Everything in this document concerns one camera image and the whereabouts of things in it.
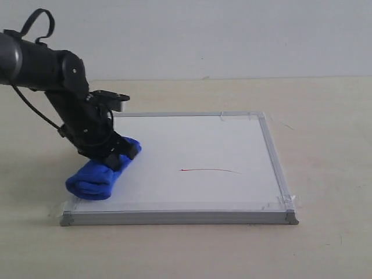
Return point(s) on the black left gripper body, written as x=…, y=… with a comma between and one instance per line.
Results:
x=90, y=127

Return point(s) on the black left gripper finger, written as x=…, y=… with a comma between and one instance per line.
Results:
x=131, y=148
x=112, y=161

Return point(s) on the blue cloth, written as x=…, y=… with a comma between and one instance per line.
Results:
x=95, y=181

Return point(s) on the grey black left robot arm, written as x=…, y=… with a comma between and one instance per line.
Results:
x=38, y=68

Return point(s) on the aluminium framed whiteboard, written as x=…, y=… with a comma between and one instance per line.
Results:
x=193, y=168

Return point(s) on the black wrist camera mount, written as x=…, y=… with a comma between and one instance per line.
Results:
x=113, y=101

